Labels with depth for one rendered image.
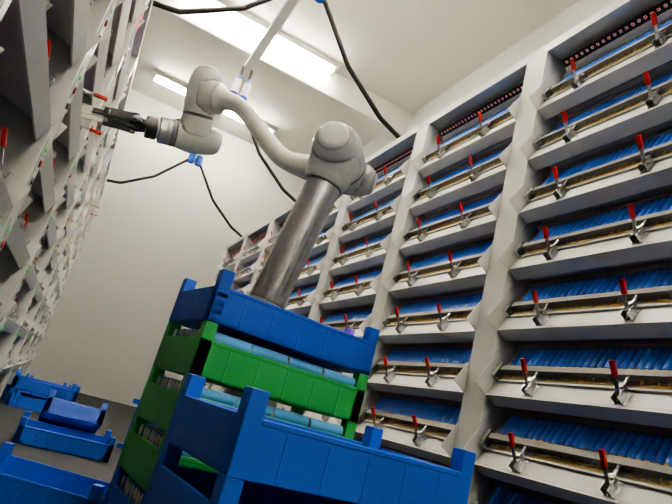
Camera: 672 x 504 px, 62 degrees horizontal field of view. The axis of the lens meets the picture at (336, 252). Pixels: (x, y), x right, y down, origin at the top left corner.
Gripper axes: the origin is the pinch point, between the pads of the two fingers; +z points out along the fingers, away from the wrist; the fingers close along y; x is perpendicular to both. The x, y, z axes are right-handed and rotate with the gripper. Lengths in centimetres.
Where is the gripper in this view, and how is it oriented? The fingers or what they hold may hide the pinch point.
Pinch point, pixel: (91, 112)
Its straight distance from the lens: 197.4
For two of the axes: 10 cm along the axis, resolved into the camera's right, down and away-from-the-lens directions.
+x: -0.8, 9.7, -2.1
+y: 4.4, -1.6, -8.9
